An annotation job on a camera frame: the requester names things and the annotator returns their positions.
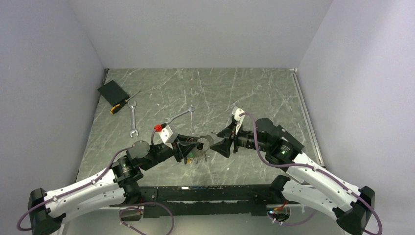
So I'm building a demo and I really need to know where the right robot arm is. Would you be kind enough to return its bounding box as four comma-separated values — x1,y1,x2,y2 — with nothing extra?
210,118,375,235

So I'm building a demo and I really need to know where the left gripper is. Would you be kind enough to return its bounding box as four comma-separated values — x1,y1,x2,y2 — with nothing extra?
141,134,199,170

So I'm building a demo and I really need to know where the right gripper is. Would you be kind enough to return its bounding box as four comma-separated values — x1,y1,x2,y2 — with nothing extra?
210,121,269,158

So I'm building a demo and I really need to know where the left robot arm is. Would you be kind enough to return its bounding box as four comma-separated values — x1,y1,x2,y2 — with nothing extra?
27,134,204,235

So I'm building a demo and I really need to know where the left orange black screwdriver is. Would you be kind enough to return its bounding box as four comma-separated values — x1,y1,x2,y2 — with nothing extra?
110,90,140,114

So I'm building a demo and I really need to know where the silver wrench near plate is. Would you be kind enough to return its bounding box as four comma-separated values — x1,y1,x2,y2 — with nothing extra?
164,105,196,124

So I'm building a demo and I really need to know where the metal key organizer plate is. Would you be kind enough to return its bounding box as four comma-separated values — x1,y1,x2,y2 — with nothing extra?
184,135,214,165

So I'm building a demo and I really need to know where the silver wrench left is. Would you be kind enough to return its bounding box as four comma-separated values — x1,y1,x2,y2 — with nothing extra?
128,101,139,138

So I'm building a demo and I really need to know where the left black box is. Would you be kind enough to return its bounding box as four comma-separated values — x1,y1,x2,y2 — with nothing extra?
97,81,130,106

